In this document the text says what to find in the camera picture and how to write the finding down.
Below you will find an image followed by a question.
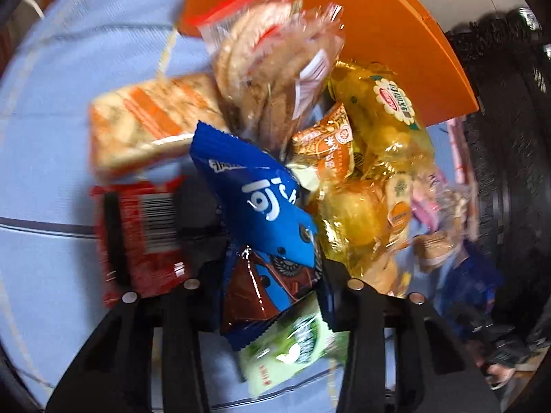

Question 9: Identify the green pea snack bag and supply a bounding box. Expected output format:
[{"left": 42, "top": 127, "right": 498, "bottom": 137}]
[{"left": 238, "top": 295, "right": 349, "bottom": 398}]

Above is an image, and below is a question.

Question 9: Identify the pink cookie bag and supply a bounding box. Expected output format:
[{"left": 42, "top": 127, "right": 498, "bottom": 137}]
[{"left": 412, "top": 170, "right": 479, "bottom": 273}]

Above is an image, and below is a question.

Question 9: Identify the small red snack pack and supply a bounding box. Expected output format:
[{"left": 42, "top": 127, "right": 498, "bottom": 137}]
[{"left": 91, "top": 177, "right": 193, "bottom": 308}]

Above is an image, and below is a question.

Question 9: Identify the blue brown cookie pack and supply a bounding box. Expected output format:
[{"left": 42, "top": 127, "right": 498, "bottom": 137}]
[{"left": 219, "top": 243, "right": 320, "bottom": 351}]

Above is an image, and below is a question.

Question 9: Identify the yellow bread bag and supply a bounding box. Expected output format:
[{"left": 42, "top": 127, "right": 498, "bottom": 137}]
[{"left": 328, "top": 61, "right": 435, "bottom": 180}]

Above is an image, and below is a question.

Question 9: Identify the orange white small pack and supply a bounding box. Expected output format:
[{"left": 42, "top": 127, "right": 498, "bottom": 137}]
[{"left": 287, "top": 103, "right": 354, "bottom": 192}]

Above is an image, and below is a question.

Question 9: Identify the orange cracker pack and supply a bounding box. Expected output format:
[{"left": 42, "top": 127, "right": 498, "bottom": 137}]
[{"left": 89, "top": 73, "right": 230, "bottom": 180}]

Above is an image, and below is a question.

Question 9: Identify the clear bag brown pastry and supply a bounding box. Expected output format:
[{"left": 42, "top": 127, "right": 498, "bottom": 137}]
[{"left": 222, "top": 3, "right": 345, "bottom": 160}]

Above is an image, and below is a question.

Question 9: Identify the red rim rice cracker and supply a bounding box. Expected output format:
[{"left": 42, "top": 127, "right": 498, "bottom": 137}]
[{"left": 186, "top": 0, "right": 303, "bottom": 103}]

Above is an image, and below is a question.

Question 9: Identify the person's right hand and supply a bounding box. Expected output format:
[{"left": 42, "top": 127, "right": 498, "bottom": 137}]
[{"left": 465, "top": 340, "right": 516, "bottom": 391}]

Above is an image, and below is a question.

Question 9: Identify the black dark sofa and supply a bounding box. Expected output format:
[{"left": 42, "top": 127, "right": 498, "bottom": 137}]
[{"left": 447, "top": 7, "right": 550, "bottom": 366}]

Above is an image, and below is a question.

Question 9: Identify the pink cloth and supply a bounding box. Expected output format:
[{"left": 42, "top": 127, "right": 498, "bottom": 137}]
[{"left": 446, "top": 117, "right": 476, "bottom": 188}]

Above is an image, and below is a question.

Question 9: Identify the orange storage box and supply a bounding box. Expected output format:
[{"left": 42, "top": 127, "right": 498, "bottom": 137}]
[{"left": 179, "top": 0, "right": 479, "bottom": 126}]

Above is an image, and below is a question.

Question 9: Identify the blue quilted tablecloth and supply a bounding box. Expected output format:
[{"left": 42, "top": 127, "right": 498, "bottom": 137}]
[{"left": 1, "top": 0, "right": 477, "bottom": 412}]

